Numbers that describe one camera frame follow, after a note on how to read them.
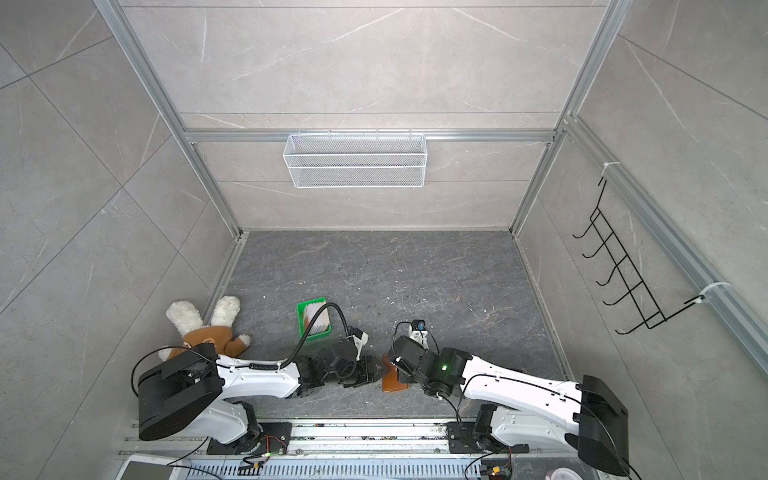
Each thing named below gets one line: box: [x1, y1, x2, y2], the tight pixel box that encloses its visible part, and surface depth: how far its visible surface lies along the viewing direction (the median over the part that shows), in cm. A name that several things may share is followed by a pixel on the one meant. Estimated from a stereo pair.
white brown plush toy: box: [158, 296, 251, 361], surface depth 87 cm
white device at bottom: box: [115, 454, 187, 480], surface depth 67 cm
